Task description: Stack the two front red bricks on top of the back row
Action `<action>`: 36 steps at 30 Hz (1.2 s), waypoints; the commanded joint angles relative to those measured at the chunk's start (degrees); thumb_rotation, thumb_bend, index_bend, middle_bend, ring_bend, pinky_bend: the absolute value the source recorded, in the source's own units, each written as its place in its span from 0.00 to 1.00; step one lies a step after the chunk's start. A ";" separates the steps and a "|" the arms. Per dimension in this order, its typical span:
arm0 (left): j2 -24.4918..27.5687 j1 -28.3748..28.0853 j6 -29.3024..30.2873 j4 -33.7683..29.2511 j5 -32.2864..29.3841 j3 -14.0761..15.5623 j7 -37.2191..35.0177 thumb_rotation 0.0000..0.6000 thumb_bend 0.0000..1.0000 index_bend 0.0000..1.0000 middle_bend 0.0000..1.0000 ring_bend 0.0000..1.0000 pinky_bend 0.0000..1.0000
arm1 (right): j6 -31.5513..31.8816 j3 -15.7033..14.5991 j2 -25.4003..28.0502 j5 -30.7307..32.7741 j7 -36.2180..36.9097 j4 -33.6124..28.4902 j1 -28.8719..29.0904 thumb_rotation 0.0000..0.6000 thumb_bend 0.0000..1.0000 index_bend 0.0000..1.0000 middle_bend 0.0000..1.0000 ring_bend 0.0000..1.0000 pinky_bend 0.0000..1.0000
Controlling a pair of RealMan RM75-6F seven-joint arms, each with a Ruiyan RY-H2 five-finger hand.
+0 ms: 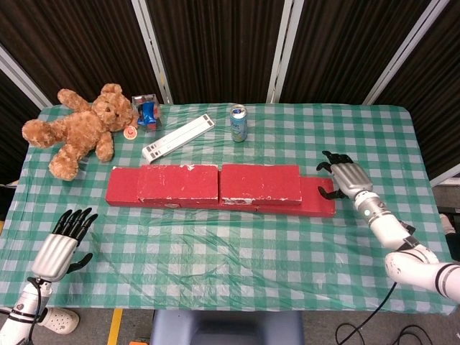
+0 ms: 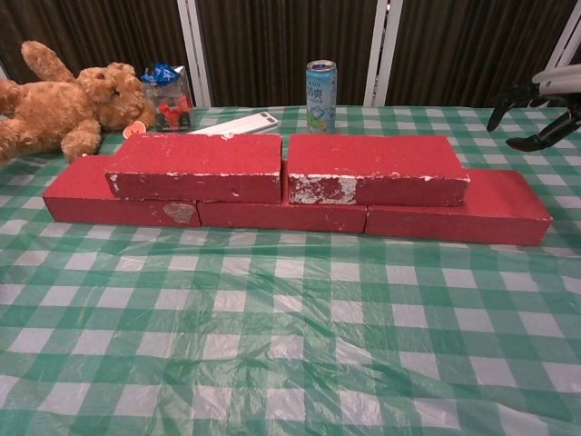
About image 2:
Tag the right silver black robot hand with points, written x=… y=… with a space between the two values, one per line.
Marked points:
x=558 y=82

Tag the red brick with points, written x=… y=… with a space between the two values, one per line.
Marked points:
x=372 y=156
x=81 y=200
x=195 y=156
x=281 y=218
x=499 y=204

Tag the light blue drink can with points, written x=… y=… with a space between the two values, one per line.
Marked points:
x=321 y=102

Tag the white folded stand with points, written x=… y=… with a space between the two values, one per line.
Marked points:
x=245 y=123

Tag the green checked tablecloth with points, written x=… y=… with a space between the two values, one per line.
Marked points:
x=272 y=327

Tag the clear box with toys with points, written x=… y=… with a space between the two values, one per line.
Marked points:
x=170 y=109

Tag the brown teddy bear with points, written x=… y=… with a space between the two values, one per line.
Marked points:
x=59 y=109

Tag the white partition frame post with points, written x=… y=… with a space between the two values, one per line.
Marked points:
x=383 y=50
x=563 y=50
x=195 y=50

